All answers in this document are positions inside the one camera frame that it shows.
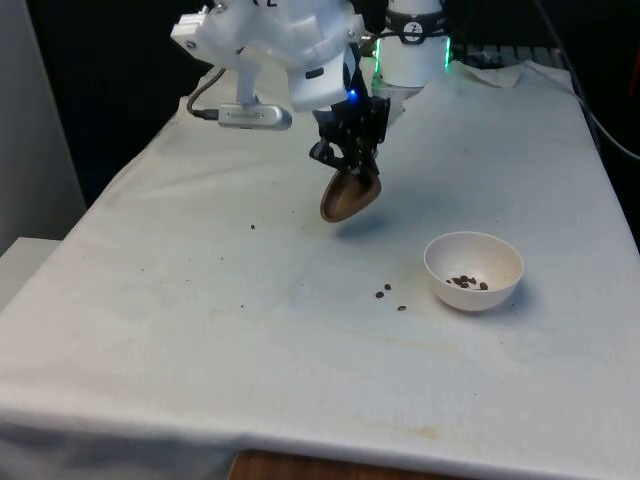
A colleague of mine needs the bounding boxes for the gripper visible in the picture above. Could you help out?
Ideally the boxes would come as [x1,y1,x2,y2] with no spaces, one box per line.
[307,42,392,177]

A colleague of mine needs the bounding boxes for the coffee beans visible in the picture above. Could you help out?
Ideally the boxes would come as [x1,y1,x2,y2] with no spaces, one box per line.
[443,273,491,292]

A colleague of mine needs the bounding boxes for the white bowl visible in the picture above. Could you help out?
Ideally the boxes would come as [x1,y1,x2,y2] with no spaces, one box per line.
[423,230,526,314]

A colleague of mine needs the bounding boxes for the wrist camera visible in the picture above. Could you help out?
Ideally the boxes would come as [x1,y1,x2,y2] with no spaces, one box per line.
[214,101,294,133]

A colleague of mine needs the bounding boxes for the black cable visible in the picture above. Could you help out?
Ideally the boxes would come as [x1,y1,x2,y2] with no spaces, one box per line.
[186,66,225,123]
[538,0,640,159]

